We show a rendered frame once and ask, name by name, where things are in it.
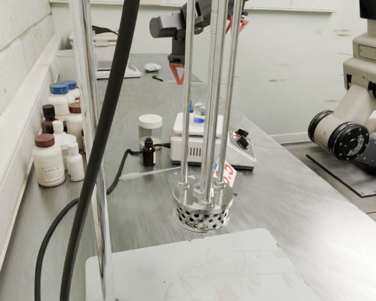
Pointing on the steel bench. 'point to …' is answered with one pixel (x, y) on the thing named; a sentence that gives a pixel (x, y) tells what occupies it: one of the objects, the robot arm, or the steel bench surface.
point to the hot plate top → (195, 126)
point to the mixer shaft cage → (196, 187)
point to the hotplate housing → (240, 157)
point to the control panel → (238, 139)
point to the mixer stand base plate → (205, 271)
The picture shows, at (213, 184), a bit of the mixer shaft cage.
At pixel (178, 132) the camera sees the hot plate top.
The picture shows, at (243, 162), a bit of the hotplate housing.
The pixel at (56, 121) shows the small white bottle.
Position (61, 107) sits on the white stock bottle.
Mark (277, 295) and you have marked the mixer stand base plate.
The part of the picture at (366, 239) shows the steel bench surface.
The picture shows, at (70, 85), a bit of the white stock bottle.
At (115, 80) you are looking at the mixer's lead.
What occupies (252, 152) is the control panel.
